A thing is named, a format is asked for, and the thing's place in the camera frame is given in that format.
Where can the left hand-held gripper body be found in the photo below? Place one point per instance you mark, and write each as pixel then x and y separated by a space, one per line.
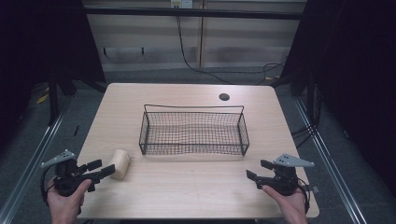
pixel 66 182

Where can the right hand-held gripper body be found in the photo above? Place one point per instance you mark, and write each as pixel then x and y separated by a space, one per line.
pixel 285 182

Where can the cream bread roll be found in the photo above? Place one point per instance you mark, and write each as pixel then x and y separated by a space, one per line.
pixel 120 163

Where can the person's right hand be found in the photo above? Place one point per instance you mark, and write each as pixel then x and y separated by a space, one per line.
pixel 292 207

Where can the person's left hand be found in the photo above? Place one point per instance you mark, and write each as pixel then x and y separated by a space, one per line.
pixel 65 208

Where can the small black floor piece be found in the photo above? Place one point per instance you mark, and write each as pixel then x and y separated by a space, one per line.
pixel 76 130

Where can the yellow floor object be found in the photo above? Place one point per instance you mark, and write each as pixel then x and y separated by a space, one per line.
pixel 42 98

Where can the dark curtain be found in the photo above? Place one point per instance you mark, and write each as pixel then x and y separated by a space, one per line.
pixel 358 77
pixel 37 46

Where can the black horizontal metal bar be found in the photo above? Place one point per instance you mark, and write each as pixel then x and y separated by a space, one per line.
pixel 193 13

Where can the metal floor rail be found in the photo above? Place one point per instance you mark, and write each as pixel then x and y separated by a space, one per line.
pixel 330 168
pixel 31 165

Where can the white wall power outlet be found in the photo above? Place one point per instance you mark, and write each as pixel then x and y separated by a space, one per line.
pixel 181 3

